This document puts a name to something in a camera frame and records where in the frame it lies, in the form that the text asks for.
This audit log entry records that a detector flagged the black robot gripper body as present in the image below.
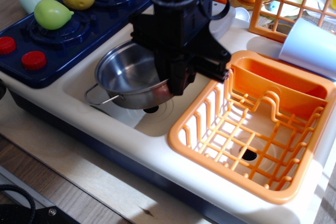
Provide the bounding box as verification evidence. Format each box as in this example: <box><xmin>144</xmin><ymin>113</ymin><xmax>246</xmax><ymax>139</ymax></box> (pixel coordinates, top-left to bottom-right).
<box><xmin>130</xmin><ymin>1</ymin><xmax>231</xmax><ymax>82</ymax></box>

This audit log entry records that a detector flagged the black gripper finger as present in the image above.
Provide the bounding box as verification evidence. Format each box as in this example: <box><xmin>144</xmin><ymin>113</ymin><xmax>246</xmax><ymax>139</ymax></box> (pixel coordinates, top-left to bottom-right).
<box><xmin>168</xmin><ymin>62</ymin><xmax>196</xmax><ymax>95</ymax></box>

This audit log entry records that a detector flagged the stainless steel pan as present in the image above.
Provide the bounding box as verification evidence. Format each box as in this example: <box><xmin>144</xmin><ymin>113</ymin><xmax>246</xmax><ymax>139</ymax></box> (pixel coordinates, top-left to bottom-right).
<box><xmin>85</xmin><ymin>40</ymin><xmax>174</xmax><ymax>109</ymax></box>

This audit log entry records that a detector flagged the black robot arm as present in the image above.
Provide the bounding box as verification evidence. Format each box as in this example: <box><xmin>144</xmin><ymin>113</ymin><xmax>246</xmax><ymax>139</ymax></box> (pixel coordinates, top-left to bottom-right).
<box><xmin>130</xmin><ymin>0</ymin><xmax>231</xmax><ymax>95</ymax></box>

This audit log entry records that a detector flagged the orange plastic drying rack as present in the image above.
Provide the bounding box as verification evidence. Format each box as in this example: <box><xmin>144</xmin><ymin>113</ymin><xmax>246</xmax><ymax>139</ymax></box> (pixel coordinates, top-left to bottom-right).
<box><xmin>168</xmin><ymin>51</ymin><xmax>335</xmax><ymax>205</ymax></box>

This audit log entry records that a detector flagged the grey toy faucet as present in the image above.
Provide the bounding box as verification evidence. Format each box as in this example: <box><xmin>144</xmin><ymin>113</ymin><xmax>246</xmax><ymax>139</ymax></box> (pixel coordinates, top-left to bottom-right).
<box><xmin>209</xmin><ymin>1</ymin><xmax>236</xmax><ymax>40</ymax></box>

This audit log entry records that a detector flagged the white measuring spoon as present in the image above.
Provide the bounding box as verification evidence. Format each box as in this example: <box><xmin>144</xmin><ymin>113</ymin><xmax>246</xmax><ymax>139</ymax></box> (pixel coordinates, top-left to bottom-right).
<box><xmin>235</xmin><ymin>7</ymin><xmax>250</xmax><ymax>22</ymax></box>

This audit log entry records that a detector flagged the green toy pear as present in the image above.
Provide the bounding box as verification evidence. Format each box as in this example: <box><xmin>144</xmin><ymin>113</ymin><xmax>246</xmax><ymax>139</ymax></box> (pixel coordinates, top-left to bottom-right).
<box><xmin>34</xmin><ymin>0</ymin><xmax>74</xmax><ymax>30</ymax></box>

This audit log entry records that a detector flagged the light blue plastic cup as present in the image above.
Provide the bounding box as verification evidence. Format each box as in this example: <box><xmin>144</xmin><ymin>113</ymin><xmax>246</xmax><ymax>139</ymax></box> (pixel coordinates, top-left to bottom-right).
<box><xmin>279</xmin><ymin>18</ymin><xmax>335</xmax><ymax>80</ymax></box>

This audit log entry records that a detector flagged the navy blue toy stove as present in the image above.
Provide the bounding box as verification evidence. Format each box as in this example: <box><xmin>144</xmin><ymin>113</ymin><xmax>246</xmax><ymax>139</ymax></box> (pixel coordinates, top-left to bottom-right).
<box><xmin>1</xmin><ymin>0</ymin><xmax>151</xmax><ymax>89</ymax></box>

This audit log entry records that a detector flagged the red stove knob right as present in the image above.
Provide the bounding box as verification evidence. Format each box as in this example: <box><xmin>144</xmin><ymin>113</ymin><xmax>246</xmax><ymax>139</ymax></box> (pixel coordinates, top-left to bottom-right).
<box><xmin>21</xmin><ymin>51</ymin><xmax>47</xmax><ymax>71</ymax></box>

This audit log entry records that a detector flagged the red stove knob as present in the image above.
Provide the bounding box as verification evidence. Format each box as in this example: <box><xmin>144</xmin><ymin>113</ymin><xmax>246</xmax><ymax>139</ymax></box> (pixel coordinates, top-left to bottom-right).
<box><xmin>21</xmin><ymin>51</ymin><xmax>47</xmax><ymax>71</ymax></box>
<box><xmin>0</xmin><ymin>36</ymin><xmax>17</xmax><ymax>55</ymax></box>

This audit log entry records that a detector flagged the red stove knob left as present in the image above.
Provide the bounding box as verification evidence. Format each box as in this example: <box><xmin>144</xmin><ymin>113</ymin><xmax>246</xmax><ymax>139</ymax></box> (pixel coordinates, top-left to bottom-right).
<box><xmin>0</xmin><ymin>36</ymin><xmax>17</xmax><ymax>55</ymax></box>

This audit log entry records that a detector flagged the orange wire basket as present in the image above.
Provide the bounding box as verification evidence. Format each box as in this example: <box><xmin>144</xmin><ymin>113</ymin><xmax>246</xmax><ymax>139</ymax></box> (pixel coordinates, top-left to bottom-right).
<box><xmin>249</xmin><ymin>0</ymin><xmax>335</xmax><ymax>42</ymax></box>

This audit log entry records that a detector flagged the black metal base bracket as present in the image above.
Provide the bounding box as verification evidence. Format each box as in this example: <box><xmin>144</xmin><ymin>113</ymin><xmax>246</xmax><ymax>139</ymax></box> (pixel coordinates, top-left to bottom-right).
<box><xmin>33</xmin><ymin>206</ymin><xmax>79</xmax><ymax>224</ymax></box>

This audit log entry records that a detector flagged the black braided cable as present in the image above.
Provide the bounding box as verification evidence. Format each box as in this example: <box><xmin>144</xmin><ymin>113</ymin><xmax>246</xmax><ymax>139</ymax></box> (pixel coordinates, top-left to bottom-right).
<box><xmin>0</xmin><ymin>184</ymin><xmax>36</xmax><ymax>224</ymax></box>

